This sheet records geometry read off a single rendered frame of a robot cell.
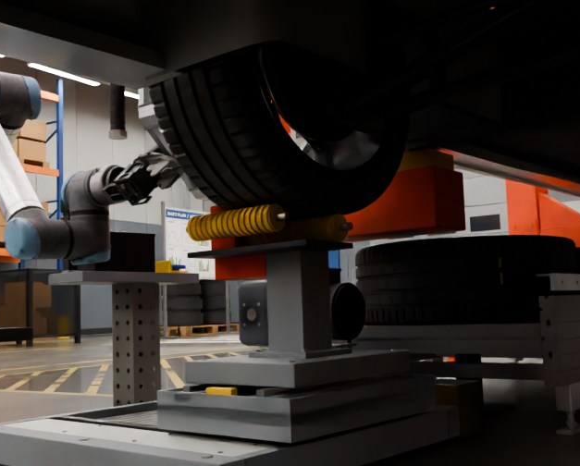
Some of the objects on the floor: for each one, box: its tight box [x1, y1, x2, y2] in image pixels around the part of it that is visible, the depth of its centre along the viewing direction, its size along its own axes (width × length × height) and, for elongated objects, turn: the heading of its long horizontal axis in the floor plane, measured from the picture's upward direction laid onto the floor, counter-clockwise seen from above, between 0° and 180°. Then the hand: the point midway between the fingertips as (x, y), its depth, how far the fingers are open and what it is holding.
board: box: [153, 202, 240, 339], centre depth 1133 cm, size 150×50×195 cm
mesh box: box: [0, 268, 80, 347], centre depth 1007 cm, size 88×127×97 cm
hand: (182, 164), depth 160 cm, fingers closed, pressing on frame
